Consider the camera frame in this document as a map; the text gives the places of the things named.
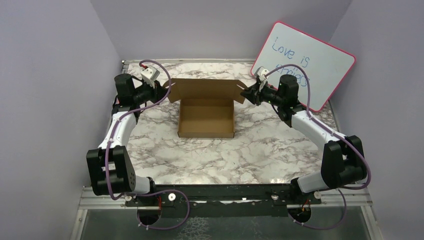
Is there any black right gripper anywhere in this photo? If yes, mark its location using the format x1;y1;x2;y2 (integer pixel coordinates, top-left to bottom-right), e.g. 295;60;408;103
240;81;285;107

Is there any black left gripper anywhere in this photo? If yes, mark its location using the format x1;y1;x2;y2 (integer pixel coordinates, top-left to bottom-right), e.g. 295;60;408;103
132;78;171;105

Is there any brown cardboard box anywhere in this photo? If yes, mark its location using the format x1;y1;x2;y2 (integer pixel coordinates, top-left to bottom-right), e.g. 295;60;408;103
163;78;248;139

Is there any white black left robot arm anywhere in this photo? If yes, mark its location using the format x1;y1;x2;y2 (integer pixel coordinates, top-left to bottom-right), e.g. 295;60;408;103
86;73;169;206

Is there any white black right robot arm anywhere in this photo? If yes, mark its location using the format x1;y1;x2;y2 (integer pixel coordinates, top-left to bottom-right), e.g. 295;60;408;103
240;74;368;204

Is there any pink framed whiteboard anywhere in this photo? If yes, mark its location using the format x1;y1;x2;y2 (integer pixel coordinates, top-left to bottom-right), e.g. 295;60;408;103
250;22;356;112

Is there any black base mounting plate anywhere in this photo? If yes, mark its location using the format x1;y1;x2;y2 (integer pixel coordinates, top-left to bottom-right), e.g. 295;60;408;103
124;183;321;224

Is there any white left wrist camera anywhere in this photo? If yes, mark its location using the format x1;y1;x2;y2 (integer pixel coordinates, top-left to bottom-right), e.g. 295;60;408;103
140;66;160;85

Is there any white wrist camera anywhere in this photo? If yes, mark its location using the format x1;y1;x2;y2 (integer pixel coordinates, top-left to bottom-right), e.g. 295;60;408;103
140;66;160;85
254;66;269;84

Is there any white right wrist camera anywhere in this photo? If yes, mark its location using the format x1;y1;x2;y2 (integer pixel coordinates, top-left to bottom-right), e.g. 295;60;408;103
254;66;269;84

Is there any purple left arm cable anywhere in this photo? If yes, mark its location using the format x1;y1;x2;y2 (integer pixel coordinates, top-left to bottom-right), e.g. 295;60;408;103
104;59;191;232

